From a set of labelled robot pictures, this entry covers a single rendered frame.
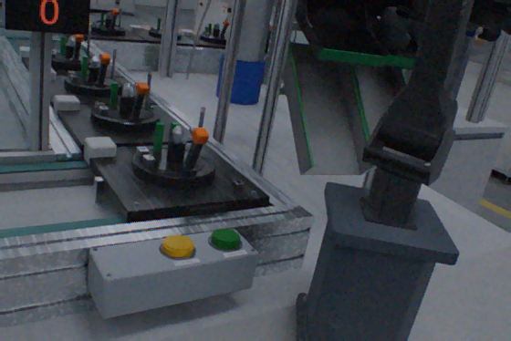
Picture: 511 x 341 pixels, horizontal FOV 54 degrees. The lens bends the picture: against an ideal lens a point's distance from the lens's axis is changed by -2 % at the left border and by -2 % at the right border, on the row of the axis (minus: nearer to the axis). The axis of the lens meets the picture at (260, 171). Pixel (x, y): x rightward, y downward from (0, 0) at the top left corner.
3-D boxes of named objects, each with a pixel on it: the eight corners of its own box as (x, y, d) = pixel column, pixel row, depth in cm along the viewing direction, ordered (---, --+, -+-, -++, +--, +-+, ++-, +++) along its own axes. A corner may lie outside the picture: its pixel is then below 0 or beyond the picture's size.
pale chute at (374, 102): (413, 170, 103) (428, 162, 99) (360, 170, 97) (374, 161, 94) (383, 53, 112) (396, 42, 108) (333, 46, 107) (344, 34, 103)
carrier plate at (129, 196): (268, 207, 84) (270, 195, 83) (126, 224, 71) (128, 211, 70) (203, 152, 102) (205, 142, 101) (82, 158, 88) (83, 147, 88)
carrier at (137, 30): (201, 49, 213) (205, 19, 208) (147, 46, 199) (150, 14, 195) (178, 37, 231) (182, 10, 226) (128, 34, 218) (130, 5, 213)
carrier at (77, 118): (201, 149, 103) (209, 89, 98) (80, 155, 90) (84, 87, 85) (157, 112, 121) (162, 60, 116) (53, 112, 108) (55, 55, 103)
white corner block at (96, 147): (115, 167, 88) (117, 145, 86) (89, 169, 85) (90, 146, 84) (108, 157, 91) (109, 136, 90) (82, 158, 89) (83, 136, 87)
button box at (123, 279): (252, 288, 70) (260, 251, 68) (101, 321, 59) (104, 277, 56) (228, 262, 76) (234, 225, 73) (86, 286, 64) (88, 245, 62)
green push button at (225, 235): (244, 253, 69) (246, 240, 68) (217, 257, 66) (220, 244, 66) (229, 238, 72) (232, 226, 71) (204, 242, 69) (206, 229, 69)
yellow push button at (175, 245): (197, 261, 65) (199, 248, 64) (168, 266, 63) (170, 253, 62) (184, 245, 68) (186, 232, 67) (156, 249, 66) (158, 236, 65)
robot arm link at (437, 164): (425, 190, 56) (443, 137, 54) (353, 162, 60) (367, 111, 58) (442, 177, 61) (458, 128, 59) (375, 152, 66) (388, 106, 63)
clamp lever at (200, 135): (196, 171, 80) (210, 135, 76) (184, 171, 79) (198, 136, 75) (188, 155, 82) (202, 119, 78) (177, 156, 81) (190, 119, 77)
